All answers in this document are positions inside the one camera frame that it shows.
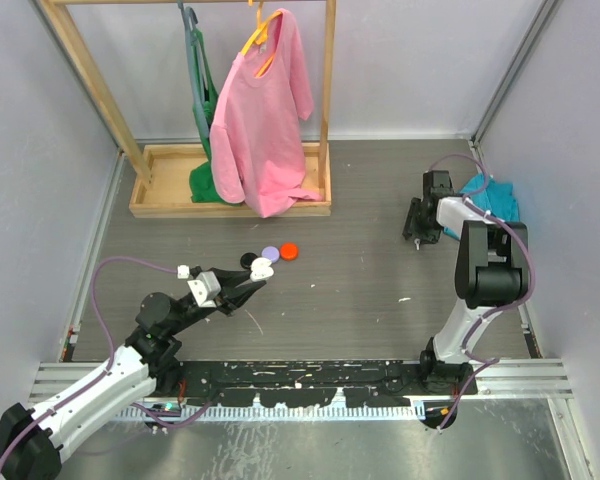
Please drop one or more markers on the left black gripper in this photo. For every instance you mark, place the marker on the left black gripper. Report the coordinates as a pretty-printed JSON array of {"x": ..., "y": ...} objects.
[{"x": 234, "y": 292}]

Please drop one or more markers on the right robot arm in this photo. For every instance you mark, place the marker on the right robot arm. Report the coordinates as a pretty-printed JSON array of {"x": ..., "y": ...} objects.
[{"x": 492, "y": 272}]

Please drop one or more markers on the wooden clothes rack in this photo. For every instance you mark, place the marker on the wooden clothes rack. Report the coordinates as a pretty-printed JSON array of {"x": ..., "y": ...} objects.
[{"x": 161, "y": 188}]

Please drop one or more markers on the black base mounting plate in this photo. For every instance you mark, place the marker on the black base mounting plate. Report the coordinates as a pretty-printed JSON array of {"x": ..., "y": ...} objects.
[{"x": 299, "y": 384}]

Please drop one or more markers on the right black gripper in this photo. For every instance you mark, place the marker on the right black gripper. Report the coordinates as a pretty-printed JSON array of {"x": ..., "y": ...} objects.
[{"x": 412, "y": 227}]

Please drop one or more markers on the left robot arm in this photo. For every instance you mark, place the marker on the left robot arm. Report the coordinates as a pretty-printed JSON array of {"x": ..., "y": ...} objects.
[{"x": 35, "y": 442}]

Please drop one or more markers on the orange earbud charging case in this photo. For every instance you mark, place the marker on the orange earbud charging case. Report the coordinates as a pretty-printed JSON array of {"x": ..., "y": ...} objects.
[{"x": 289, "y": 251}]

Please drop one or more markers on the grey-blue hanger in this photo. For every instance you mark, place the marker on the grey-blue hanger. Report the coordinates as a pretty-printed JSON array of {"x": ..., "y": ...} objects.
[{"x": 202, "y": 87}]

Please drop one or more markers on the pink t-shirt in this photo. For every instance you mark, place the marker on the pink t-shirt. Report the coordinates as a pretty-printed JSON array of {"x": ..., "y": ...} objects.
[{"x": 257, "y": 153}]

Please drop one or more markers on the white slotted cable duct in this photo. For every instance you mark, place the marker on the white slotted cable duct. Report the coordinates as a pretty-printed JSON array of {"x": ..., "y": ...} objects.
[{"x": 335, "y": 411}]

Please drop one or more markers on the purple earbud charging case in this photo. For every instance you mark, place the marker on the purple earbud charging case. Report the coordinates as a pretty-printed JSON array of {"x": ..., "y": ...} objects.
[{"x": 271, "y": 253}]

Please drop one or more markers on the yellow hanger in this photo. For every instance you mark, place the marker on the yellow hanger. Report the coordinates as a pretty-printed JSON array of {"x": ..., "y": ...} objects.
[{"x": 260, "y": 37}]

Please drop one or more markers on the black earbud charging case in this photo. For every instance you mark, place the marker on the black earbud charging case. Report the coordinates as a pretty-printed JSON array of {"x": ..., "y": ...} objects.
[{"x": 247, "y": 259}]

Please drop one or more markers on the white earbud charging case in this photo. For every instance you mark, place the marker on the white earbud charging case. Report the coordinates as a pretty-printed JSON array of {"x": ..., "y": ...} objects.
[{"x": 261, "y": 269}]

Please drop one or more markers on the teal cloth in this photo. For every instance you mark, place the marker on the teal cloth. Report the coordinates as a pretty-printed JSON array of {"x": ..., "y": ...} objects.
[{"x": 496, "y": 197}]

